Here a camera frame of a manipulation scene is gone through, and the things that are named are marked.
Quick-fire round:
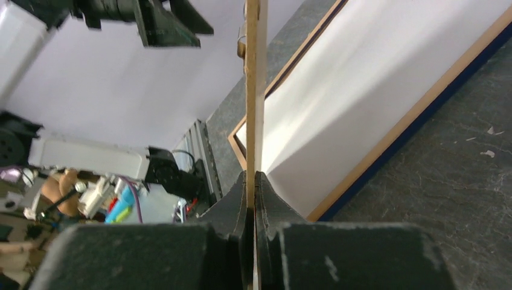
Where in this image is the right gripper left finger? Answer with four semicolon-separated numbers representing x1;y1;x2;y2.
30;174;246;289

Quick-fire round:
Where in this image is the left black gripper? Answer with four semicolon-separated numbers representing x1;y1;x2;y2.
72;0;214;48

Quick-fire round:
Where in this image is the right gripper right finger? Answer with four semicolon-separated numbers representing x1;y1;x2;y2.
255;172;455;289

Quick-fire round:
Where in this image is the brown frame backing board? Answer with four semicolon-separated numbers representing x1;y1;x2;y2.
237;0;268;289

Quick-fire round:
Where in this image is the wooden picture frame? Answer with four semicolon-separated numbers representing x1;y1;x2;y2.
228;0;512;223

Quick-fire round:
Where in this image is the colourful photo poster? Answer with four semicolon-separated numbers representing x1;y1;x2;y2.
235;0;512;219

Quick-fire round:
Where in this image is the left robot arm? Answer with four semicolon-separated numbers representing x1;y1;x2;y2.
1;1;214;201

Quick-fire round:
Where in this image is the aluminium rail frame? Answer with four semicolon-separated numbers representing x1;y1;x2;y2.
173;120;223;213

